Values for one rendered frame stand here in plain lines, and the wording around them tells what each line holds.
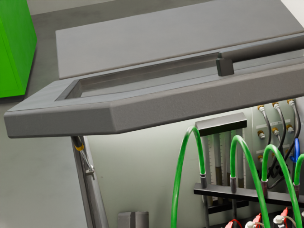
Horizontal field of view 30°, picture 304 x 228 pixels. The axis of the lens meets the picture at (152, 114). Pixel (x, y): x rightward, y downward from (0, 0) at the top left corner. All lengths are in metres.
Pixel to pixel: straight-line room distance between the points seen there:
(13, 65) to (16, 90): 0.21
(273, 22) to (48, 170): 2.21
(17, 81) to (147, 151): 2.52
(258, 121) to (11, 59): 2.57
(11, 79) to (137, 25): 2.45
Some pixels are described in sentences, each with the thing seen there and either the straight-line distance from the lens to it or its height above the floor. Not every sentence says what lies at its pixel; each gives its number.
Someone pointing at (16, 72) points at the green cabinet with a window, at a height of 0.28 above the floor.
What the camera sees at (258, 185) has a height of 1.35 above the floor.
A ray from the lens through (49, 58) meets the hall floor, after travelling 4.70.
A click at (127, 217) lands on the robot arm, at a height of 1.42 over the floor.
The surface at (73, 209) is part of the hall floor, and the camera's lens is 3.30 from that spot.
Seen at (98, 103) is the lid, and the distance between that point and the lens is 0.63.
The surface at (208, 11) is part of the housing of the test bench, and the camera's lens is 1.78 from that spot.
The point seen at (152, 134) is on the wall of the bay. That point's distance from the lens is 1.66.
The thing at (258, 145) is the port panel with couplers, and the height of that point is 1.15.
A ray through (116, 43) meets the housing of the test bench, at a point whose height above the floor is 1.50.
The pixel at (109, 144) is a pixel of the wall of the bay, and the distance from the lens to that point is 1.66.
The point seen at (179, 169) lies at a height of 1.41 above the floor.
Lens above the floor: 2.32
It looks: 37 degrees down
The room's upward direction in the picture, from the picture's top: 9 degrees counter-clockwise
